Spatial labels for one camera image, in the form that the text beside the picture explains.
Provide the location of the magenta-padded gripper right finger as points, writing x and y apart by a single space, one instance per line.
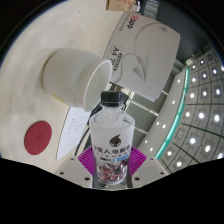
138 161

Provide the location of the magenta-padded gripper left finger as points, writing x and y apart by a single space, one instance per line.
85 161

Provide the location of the clear bottle with white label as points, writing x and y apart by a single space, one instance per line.
111 136

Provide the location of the white paper sheet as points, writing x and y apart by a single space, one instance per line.
71 133

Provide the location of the flat round red coaster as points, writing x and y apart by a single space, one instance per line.
38 137

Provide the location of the yellow packet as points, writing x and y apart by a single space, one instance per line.
58 97

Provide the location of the ceiling lights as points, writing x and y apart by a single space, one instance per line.
201 115

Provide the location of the white cup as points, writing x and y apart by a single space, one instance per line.
70 76

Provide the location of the white paper carton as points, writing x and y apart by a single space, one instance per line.
150 50

